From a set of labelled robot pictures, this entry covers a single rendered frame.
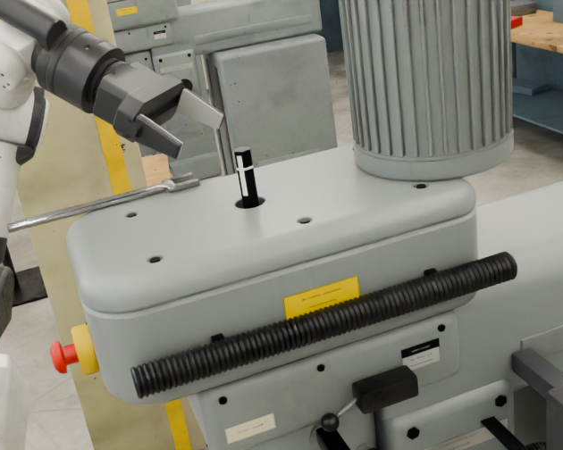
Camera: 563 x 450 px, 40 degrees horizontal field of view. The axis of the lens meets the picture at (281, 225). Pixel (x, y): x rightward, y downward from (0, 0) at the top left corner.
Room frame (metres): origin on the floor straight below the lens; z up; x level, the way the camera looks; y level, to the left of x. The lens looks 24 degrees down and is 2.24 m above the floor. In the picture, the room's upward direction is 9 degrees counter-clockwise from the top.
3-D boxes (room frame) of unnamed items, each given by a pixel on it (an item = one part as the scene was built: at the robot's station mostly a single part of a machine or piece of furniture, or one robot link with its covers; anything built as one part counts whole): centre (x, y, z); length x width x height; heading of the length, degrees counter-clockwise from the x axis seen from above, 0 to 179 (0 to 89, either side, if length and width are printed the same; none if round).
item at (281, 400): (0.89, -0.01, 1.68); 0.34 x 0.24 x 0.10; 106
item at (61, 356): (0.80, 0.28, 1.76); 0.04 x 0.03 x 0.04; 16
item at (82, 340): (0.81, 0.25, 1.76); 0.06 x 0.02 x 0.06; 16
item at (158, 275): (0.88, 0.02, 1.81); 0.47 x 0.26 x 0.16; 106
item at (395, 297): (0.74, -0.04, 1.79); 0.45 x 0.04 x 0.04; 106
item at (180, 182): (0.94, 0.22, 1.89); 0.24 x 0.04 x 0.01; 109
